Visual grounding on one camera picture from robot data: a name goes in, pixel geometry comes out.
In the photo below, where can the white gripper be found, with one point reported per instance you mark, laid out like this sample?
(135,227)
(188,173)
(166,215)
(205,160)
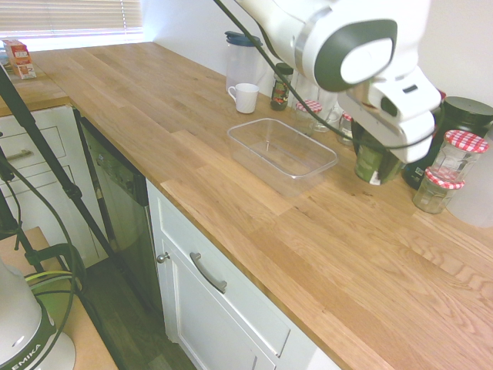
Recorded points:
(412,140)

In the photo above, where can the green jar with black lid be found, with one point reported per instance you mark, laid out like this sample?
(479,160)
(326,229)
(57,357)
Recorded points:
(367,163)

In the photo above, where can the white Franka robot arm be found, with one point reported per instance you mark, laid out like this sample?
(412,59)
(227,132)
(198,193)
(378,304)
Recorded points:
(308,23)

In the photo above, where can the clear plastic rectangular container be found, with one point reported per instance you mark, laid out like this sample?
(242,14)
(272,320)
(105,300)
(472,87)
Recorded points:
(281,154)

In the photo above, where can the glass jar red checked lid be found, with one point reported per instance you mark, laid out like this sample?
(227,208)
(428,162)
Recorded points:
(458,158)
(437,194)
(306,115)
(346,129)

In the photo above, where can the clear glass mug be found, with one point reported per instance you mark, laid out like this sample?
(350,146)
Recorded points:
(327,115)

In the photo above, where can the large black supplement tub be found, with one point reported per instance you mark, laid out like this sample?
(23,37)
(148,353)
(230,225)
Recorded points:
(466,113)

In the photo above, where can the dark spice jar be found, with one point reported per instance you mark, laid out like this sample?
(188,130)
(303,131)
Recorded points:
(280,94)

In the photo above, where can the white ceramic mug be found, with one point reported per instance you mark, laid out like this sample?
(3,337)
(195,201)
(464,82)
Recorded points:
(246,98)

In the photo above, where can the white pitcher blue lid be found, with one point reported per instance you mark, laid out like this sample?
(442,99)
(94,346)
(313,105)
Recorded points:
(242,63)

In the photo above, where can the white cabinet drawer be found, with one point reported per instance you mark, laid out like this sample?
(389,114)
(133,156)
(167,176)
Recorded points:
(227,285)

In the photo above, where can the silver cabinet knob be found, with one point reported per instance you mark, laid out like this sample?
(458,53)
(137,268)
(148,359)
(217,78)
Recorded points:
(163,257)

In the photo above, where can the white cabinet door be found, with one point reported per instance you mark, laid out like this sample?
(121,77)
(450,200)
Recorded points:
(200,331)

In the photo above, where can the stainless steel dishwasher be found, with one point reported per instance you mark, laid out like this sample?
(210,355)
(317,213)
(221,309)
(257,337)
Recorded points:
(119,200)

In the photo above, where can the black tripod leg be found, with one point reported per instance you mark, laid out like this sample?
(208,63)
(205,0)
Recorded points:
(50,162)

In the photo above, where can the black table clamp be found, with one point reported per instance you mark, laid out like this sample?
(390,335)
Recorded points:
(65,258)

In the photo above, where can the white window blind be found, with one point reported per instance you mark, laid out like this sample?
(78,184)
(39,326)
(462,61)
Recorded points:
(69,15)

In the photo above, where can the orange and white carton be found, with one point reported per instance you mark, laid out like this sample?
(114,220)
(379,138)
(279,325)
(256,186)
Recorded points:
(19,58)

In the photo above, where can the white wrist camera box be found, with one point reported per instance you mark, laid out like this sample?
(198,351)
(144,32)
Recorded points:
(404,98)

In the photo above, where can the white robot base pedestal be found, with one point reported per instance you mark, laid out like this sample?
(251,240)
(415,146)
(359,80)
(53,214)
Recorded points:
(23,331)

